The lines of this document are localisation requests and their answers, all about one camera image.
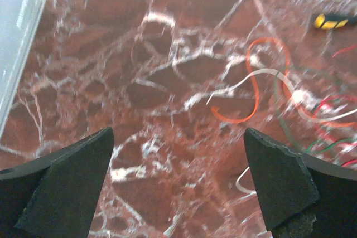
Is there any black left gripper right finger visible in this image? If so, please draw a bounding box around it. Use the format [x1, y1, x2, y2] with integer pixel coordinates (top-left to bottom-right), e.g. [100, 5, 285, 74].
[244, 128, 356, 238]

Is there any red wire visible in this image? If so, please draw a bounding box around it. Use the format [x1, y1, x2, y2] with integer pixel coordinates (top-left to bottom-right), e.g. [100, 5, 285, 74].
[313, 45, 357, 168]

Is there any yellow black screwdriver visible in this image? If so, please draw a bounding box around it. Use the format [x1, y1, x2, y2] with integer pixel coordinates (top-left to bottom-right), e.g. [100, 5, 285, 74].
[313, 13, 356, 30]

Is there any orange wire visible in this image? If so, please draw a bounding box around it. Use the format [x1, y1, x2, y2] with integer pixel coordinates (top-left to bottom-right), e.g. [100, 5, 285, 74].
[211, 37, 357, 128]

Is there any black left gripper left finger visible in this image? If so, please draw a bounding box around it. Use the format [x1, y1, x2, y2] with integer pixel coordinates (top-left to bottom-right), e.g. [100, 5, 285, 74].
[1, 127, 114, 237]

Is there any white wire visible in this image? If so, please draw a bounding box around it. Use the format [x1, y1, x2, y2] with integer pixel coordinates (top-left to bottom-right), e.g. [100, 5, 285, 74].
[205, 68, 357, 194]

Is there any green wire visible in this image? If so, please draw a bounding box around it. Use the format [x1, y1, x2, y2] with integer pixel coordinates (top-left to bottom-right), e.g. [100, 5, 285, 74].
[273, 66, 357, 163]

